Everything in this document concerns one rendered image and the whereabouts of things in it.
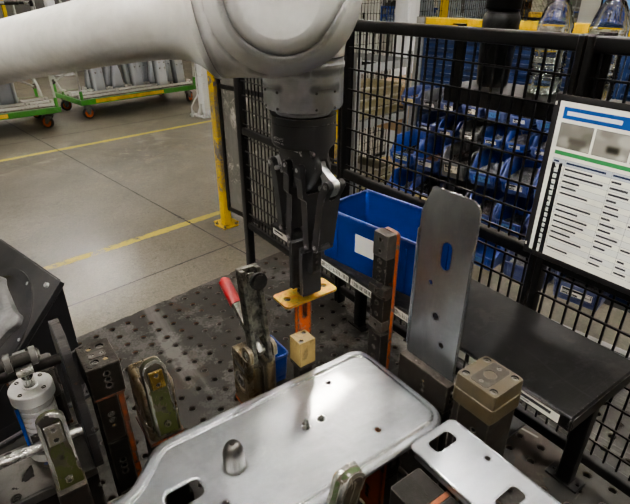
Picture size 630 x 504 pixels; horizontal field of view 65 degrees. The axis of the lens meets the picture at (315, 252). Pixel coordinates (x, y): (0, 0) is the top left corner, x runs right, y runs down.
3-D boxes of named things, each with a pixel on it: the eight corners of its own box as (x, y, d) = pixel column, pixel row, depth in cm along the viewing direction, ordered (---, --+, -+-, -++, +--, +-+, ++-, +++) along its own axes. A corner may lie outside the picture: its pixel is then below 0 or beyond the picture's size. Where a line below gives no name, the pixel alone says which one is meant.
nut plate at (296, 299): (287, 310, 64) (287, 302, 64) (271, 297, 67) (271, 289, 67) (338, 290, 69) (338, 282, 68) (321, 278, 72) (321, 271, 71)
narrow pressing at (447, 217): (451, 384, 87) (481, 204, 72) (404, 350, 96) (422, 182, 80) (453, 383, 88) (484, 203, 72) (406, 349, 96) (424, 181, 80)
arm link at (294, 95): (291, 64, 48) (292, 125, 51) (362, 57, 53) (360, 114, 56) (245, 55, 55) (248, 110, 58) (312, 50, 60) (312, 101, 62)
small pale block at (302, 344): (302, 485, 104) (299, 345, 87) (293, 473, 106) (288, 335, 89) (315, 476, 106) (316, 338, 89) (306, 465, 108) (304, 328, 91)
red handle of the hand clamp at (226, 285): (252, 356, 84) (213, 279, 89) (249, 360, 86) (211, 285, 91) (273, 347, 86) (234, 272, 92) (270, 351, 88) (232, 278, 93)
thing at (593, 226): (639, 300, 85) (705, 116, 71) (522, 250, 101) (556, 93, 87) (644, 296, 86) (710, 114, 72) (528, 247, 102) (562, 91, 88)
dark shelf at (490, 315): (568, 434, 78) (573, 420, 76) (269, 232, 142) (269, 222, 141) (636, 377, 89) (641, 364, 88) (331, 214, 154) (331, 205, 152)
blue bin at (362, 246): (421, 303, 105) (427, 248, 99) (321, 253, 125) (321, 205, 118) (464, 276, 115) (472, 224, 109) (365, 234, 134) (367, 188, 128)
